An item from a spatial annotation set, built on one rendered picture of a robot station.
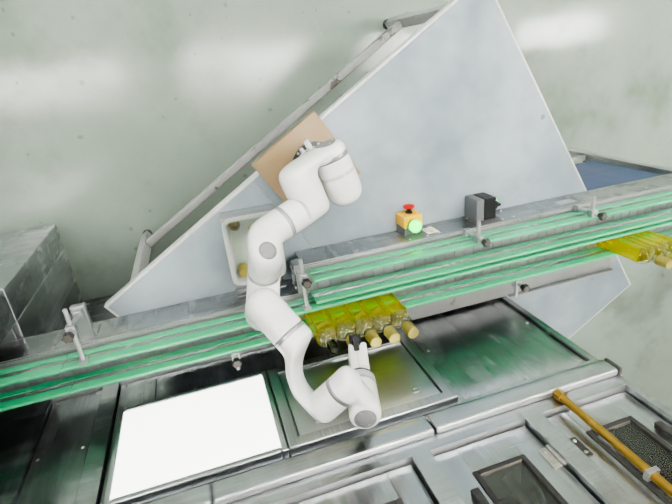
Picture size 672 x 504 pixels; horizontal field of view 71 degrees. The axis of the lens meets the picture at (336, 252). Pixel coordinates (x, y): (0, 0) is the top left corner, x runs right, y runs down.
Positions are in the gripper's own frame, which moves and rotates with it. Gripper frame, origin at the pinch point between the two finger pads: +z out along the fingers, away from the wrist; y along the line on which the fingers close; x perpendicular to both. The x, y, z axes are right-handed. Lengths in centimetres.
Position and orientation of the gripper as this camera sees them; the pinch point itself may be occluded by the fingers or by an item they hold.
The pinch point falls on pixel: (355, 345)
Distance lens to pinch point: 133.2
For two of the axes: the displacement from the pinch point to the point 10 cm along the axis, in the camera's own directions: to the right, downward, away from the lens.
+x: -10.0, 1.0, -0.1
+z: -0.4, -3.8, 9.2
